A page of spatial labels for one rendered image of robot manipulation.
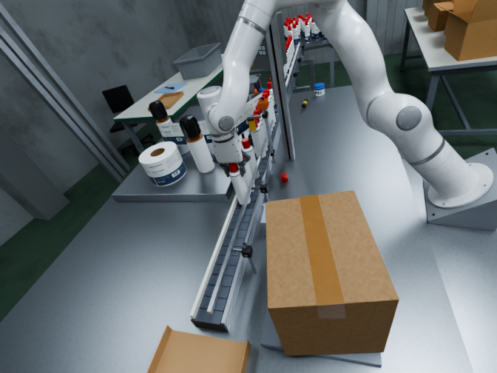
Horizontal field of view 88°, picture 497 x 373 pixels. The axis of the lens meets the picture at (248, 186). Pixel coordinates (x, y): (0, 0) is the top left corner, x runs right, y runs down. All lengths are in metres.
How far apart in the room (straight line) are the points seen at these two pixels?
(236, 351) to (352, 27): 0.94
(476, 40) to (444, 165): 1.68
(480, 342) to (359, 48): 0.79
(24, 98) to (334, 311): 3.79
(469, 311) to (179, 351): 0.79
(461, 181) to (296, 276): 0.66
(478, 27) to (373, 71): 1.74
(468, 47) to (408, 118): 1.79
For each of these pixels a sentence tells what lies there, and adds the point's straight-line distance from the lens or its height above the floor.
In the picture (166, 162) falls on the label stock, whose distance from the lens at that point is 1.34.
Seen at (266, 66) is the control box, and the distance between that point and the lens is 1.18.
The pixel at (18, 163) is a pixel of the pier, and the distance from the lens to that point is 3.54.
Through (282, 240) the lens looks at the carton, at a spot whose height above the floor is 1.12.
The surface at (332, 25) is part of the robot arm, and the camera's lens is 0.90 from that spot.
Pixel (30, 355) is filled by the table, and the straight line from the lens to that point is 1.24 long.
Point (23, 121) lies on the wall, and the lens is 3.91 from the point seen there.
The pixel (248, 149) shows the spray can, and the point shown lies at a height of 1.05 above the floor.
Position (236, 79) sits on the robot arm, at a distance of 0.79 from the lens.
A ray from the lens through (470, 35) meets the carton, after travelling 2.56.
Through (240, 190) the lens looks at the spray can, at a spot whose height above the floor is 0.98.
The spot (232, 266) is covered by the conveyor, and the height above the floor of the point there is 0.88.
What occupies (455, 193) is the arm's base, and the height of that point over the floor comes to 0.93.
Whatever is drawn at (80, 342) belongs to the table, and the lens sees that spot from 1.13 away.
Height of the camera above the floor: 1.62
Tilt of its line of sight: 39 degrees down
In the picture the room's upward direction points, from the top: 17 degrees counter-clockwise
